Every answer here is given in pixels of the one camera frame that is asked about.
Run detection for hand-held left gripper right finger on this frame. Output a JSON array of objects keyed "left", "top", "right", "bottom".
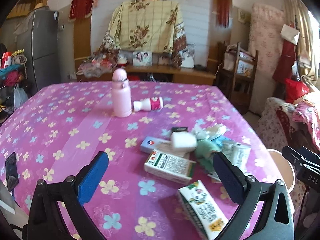
[{"left": 212, "top": 151, "right": 295, "bottom": 240}]

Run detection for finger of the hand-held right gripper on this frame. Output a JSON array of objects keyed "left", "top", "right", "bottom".
[{"left": 282, "top": 145, "right": 320, "bottom": 170}]

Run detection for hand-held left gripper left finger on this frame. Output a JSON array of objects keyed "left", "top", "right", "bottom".
[{"left": 27, "top": 151, "right": 109, "bottom": 240}]

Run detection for blue snack packet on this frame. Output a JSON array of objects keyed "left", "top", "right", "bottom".
[{"left": 211, "top": 136, "right": 228, "bottom": 147}]

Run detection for green white cardboard box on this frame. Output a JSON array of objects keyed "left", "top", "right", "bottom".
[
  {"left": 144, "top": 149, "right": 197, "bottom": 185},
  {"left": 177, "top": 180, "right": 229, "bottom": 239}
]

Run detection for white round stool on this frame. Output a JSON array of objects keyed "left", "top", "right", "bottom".
[{"left": 266, "top": 149, "right": 297, "bottom": 193}]

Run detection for clear plastic wrapper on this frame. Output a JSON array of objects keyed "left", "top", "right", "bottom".
[{"left": 207, "top": 141, "right": 252, "bottom": 183}]

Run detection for teal crumpled wrapper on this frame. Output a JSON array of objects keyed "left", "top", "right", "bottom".
[{"left": 194, "top": 137, "right": 221, "bottom": 173}]

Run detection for floral sofa cover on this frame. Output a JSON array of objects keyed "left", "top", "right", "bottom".
[{"left": 257, "top": 97, "right": 320, "bottom": 230}]

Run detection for pink blanket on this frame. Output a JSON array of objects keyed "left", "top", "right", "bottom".
[{"left": 294, "top": 94, "right": 320, "bottom": 153}]

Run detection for white crumpled tissue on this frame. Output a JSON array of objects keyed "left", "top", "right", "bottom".
[{"left": 192, "top": 124, "right": 228, "bottom": 140}]

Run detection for white foam block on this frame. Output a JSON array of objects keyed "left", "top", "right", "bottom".
[{"left": 170, "top": 131, "right": 198, "bottom": 153}]

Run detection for red plastic bag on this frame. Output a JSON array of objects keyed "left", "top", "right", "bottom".
[{"left": 285, "top": 78, "right": 310, "bottom": 104}]

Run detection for blue white cardboard box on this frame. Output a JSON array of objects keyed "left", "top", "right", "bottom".
[{"left": 139, "top": 136, "right": 175, "bottom": 155}]

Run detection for pink floral tablecloth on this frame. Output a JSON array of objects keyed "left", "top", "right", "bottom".
[{"left": 0, "top": 80, "right": 296, "bottom": 240}]

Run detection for black smartphone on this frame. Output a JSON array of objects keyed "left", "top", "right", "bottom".
[{"left": 5, "top": 152, "right": 20, "bottom": 192}]

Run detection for pink thermos bottle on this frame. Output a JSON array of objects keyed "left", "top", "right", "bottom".
[{"left": 111, "top": 69, "right": 132, "bottom": 118}]

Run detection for dark wooden chair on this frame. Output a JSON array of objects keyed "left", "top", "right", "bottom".
[{"left": 216, "top": 41, "right": 259, "bottom": 113}]

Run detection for white yogurt bottle pink label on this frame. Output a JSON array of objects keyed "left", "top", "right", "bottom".
[{"left": 132, "top": 97, "right": 164, "bottom": 112}]

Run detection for red hanging garment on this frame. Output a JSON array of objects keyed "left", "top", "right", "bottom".
[{"left": 272, "top": 41, "right": 297, "bottom": 83}]

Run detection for pile of plastic packages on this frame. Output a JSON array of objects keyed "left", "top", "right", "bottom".
[{"left": 77, "top": 50, "right": 120, "bottom": 78}]

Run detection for floral mattress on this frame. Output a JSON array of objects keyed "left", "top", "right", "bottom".
[{"left": 247, "top": 2, "right": 287, "bottom": 113}]

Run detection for wooden cabinet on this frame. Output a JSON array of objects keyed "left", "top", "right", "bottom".
[{"left": 75, "top": 64, "right": 217, "bottom": 86}]

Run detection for white hanging bag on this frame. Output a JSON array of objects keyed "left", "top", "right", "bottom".
[{"left": 280, "top": 24, "right": 300, "bottom": 46}]

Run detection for white printed bag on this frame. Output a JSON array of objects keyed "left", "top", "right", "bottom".
[{"left": 179, "top": 44, "right": 196, "bottom": 69}]

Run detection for framed couple photo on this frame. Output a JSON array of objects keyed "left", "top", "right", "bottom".
[{"left": 132, "top": 51, "right": 153, "bottom": 67}]

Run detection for pile of mixed clutter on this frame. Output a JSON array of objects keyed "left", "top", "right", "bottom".
[{"left": 0, "top": 44, "right": 29, "bottom": 121}]

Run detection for small framed photo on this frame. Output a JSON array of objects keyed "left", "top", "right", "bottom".
[{"left": 158, "top": 54, "right": 173, "bottom": 66}]

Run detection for beige curtain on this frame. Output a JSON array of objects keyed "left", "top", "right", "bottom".
[{"left": 282, "top": 0, "right": 319, "bottom": 80}]

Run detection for grey refrigerator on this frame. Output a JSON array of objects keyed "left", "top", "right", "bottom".
[{"left": 16, "top": 9, "right": 60, "bottom": 93}]

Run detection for floral cloth cover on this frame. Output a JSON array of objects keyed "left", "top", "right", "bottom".
[{"left": 96, "top": 0, "right": 188, "bottom": 68}]

